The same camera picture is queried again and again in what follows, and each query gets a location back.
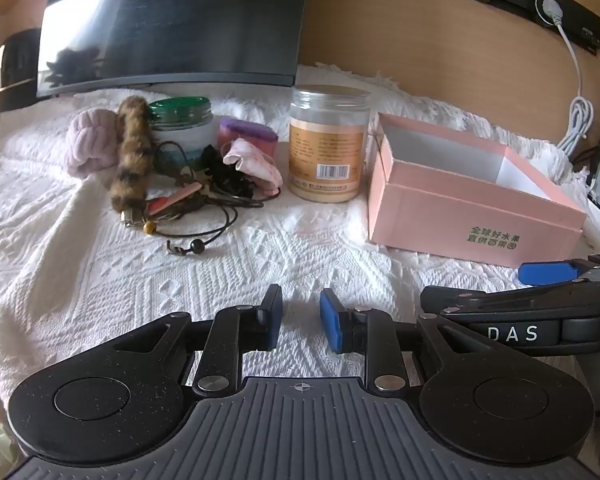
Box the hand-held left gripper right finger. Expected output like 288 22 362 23
319 288 486 395

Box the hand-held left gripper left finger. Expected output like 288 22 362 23
115 284 284 401

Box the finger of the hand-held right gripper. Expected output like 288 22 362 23
421 280 600 317
519 255 600 285

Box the pink cardboard box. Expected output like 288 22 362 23
367 112 588 270

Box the pink hair clip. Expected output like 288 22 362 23
172 182 201 204

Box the pink cloth face mask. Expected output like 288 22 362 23
222 139 283 196

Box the black hair scrunchie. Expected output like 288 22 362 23
200 145 256 198

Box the clear jar with orange label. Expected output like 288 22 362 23
286 85 371 203

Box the purple round container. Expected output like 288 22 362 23
216 117 279 161

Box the white textured blanket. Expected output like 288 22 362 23
0 62 600 441

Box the jar with green lid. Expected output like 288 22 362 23
147 96 216 171

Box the fluffy pink headband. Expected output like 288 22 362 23
66 109 122 178

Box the black computer monitor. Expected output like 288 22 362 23
35 0 313 98

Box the black thermos bottle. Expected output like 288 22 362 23
0 29 42 111

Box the dark cord bracelet with beads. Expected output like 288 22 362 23
165 204 239 257

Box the leopard fur tail keychain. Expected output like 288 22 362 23
110 96 156 228

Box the white plug and cable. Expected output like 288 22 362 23
542 0 595 153

